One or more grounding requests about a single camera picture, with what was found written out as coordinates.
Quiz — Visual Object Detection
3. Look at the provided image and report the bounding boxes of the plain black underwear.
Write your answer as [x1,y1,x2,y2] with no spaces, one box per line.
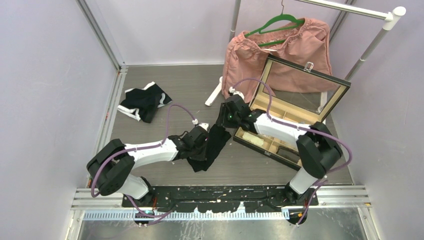
[187,124,232,173]

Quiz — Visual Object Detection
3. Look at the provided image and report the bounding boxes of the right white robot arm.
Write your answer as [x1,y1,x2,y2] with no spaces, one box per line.
[216,94,343,205]

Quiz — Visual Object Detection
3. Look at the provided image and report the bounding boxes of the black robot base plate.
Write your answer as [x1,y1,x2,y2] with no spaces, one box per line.
[135,185,318,213]

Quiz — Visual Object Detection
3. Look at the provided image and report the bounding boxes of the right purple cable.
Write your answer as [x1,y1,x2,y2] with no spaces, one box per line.
[228,78,353,226]

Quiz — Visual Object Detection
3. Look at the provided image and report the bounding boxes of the cream rolled underwear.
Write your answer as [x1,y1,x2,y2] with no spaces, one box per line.
[241,132,264,147]

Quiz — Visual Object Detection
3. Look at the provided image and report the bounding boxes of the black compartment storage box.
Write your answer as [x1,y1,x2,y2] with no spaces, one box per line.
[233,54,351,171]

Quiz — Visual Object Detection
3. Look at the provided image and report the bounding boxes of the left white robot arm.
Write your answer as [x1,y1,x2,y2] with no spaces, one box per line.
[86,123,209,207]

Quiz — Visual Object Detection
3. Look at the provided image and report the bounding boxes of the green clothes hanger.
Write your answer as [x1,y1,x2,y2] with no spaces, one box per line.
[244,0,305,49]

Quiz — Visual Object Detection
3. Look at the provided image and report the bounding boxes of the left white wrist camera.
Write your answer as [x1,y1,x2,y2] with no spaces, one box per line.
[192,119,210,132]

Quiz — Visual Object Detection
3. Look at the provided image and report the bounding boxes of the pink hanging shorts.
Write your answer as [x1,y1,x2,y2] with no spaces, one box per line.
[221,18,337,103]

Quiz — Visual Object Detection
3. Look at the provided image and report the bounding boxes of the white metal clothes rack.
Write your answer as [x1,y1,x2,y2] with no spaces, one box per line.
[204,0,407,133]

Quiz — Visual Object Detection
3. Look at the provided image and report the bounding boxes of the dark rolled underwear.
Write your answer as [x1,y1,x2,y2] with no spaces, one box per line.
[276,145,300,164]

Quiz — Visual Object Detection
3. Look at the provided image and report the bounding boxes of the black white-trimmed underwear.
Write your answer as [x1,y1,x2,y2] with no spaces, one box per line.
[117,81,173,124]

